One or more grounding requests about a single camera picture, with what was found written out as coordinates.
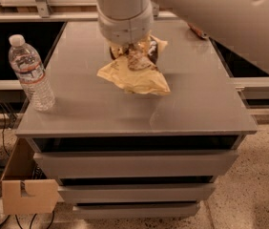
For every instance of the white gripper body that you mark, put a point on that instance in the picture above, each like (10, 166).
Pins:
(124, 30)

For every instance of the brown sea salt chip bag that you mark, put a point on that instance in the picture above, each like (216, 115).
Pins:
(134, 68)

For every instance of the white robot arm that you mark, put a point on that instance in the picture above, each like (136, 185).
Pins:
(242, 26)

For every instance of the clear plastic water bottle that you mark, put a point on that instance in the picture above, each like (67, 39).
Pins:
(29, 69)

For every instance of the orange soda can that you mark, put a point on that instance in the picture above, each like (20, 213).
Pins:
(198, 32)

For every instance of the grey drawer cabinet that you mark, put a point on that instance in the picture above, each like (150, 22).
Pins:
(119, 155)

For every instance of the cardboard box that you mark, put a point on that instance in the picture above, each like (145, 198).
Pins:
(22, 193)

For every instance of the metal shelf rail frame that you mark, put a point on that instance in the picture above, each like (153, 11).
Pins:
(39, 7)

